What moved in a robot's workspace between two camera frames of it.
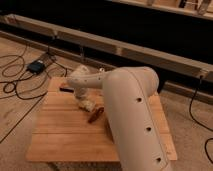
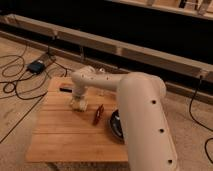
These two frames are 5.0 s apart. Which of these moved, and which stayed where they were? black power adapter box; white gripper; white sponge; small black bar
Moved: white sponge
Stayed: black power adapter box; white gripper; small black bar
